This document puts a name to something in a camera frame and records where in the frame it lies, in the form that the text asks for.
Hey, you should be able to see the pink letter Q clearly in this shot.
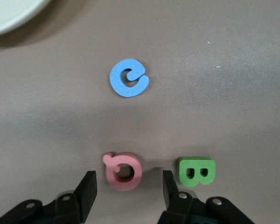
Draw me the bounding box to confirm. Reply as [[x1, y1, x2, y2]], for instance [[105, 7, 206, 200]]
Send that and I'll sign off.
[[102, 152, 143, 192]]

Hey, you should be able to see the blue letter G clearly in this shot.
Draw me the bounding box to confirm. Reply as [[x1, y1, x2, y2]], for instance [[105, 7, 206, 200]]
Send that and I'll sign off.
[[109, 58, 150, 98]]

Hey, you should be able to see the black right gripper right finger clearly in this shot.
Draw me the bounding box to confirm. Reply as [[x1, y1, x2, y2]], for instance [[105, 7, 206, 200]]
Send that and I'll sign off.
[[159, 170, 256, 224]]

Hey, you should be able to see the brown table cover sheet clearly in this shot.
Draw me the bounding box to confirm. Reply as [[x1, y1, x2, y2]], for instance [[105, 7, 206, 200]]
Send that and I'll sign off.
[[0, 0, 280, 224]]

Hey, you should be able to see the beige plate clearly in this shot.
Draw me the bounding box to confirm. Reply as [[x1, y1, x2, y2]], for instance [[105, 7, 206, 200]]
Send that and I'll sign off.
[[0, 0, 52, 38]]

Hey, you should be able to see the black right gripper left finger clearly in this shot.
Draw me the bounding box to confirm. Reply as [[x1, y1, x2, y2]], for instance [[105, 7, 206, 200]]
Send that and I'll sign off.
[[0, 170, 98, 224]]

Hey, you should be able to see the green letter B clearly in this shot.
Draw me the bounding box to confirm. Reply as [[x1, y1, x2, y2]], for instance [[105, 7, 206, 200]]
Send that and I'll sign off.
[[176, 156, 217, 188]]

